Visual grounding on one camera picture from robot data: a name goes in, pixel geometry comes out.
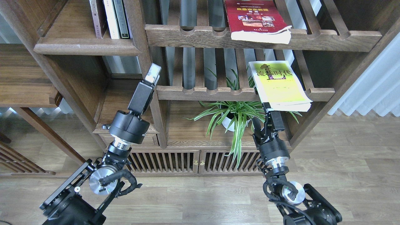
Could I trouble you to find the dark green upright book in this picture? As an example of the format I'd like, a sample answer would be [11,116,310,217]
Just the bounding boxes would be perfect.
[113,0,130,39]

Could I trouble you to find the yellow green book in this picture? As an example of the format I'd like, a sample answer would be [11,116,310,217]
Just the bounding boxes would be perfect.
[248,60,312,112]

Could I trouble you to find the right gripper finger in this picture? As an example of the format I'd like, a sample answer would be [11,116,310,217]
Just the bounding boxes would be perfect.
[262,102,285,133]
[252,117,266,144]

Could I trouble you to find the wooden side table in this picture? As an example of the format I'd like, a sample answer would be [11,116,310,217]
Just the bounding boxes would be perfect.
[0,44,85,165]

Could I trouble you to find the green spider plant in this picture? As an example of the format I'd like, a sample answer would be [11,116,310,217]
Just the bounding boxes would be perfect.
[184,67,302,169]

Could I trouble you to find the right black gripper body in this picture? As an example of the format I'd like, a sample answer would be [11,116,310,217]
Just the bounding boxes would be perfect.
[255,132,290,166]

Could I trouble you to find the maroon book white characters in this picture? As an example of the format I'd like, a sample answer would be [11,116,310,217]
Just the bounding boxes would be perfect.
[89,0,108,39]

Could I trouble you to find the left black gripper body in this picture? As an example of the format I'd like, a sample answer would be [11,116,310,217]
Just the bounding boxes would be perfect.
[102,111,150,147]

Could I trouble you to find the white curtain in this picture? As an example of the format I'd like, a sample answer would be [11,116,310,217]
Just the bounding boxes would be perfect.
[328,34,400,117]

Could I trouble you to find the white upright book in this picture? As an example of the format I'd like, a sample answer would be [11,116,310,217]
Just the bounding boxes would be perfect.
[103,0,121,39]

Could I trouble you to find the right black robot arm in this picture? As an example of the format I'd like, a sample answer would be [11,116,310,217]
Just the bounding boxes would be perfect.
[252,103,342,225]

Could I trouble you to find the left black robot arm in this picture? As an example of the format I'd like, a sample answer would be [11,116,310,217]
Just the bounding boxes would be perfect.
[40,63,161,225]

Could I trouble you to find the slatted wooden bench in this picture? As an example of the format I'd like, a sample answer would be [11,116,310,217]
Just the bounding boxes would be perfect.
[0,133,56,176]

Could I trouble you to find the white plant pot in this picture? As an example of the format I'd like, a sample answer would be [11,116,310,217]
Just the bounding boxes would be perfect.
[220,112,250,133]

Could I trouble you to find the red book on top shelf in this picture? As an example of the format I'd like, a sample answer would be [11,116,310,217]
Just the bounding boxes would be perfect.
[224,0,291,44]

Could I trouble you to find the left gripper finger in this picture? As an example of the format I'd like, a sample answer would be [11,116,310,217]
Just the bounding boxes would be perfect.
[128,63,161,114]

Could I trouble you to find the dark wooden bookshelf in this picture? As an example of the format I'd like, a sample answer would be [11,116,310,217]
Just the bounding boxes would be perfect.
[0,0,400,179]

